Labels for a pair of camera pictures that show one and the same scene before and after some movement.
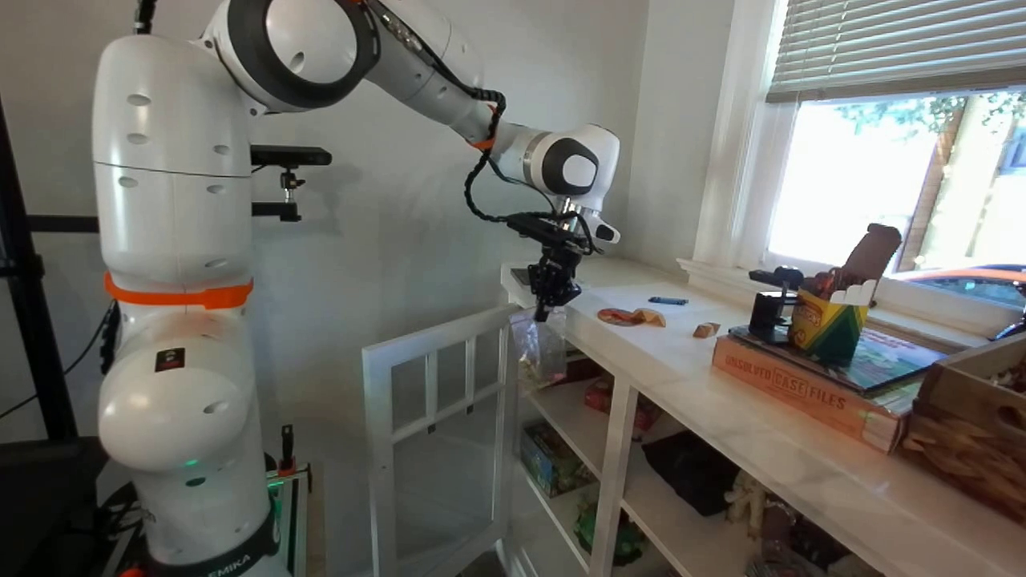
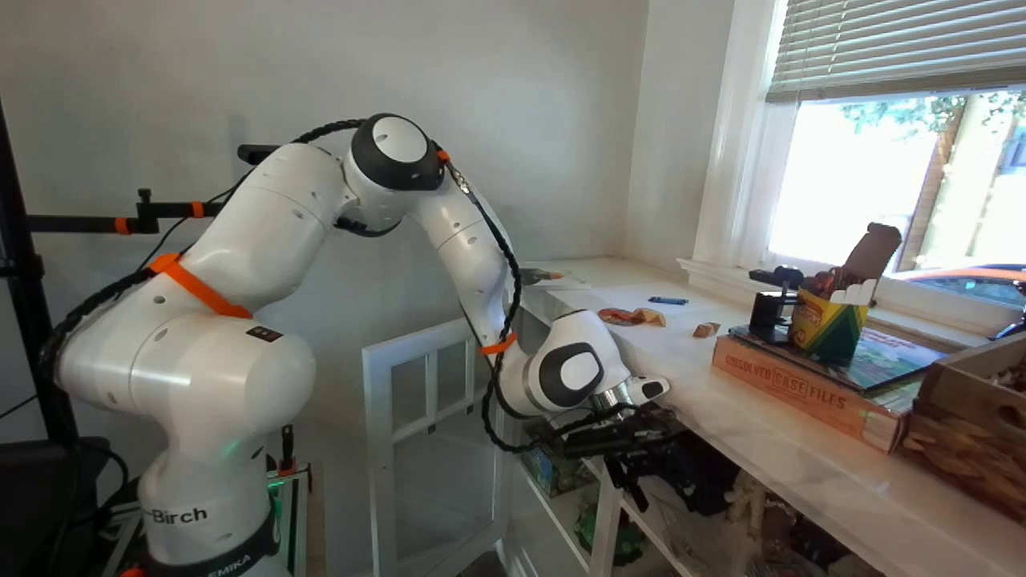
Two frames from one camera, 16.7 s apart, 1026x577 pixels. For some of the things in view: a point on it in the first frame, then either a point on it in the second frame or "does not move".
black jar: (771, 316) does not move
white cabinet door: (439, 444) does not move
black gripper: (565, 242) -> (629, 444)
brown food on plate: (633, 316) does not move
